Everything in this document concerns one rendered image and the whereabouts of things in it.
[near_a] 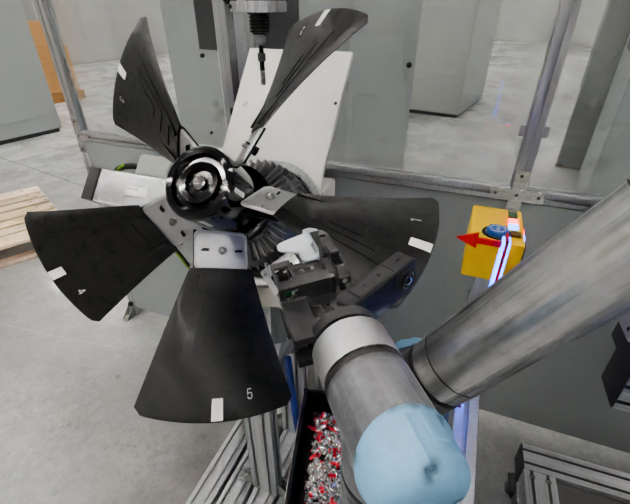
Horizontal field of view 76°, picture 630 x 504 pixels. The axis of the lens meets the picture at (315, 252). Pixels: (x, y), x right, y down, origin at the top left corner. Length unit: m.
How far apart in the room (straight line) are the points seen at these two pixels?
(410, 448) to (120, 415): 1.74
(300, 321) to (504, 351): 0.18
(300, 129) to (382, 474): 0.77
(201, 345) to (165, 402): 0.09
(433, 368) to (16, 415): 1.95
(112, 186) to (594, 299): 0.88
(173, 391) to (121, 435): 1.27
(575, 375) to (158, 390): 1.41
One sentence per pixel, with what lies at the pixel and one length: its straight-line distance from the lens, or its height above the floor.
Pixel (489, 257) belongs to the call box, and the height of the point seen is 1.03.
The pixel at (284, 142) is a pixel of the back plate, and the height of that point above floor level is 1.19.
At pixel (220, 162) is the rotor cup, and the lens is 0.63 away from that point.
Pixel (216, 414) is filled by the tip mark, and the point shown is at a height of 0.94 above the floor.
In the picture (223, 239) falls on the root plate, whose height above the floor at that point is 1.13.
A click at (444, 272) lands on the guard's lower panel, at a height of 0.67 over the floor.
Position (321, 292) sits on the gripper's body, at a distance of 0.43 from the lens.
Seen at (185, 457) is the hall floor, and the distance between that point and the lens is 1.76.
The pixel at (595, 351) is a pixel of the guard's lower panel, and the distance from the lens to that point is 1.65.
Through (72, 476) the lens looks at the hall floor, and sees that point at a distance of 1.88.
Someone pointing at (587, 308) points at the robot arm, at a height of 1.26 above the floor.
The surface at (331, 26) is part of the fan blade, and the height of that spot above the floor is 1.42.
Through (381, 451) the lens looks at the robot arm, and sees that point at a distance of 0.30.
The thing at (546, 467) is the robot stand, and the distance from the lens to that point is 1.59.
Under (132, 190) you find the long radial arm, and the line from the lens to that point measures 0.94.
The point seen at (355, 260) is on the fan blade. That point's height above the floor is 1.16.
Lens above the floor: 1.45
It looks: 32 degrees down
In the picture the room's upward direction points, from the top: straight up
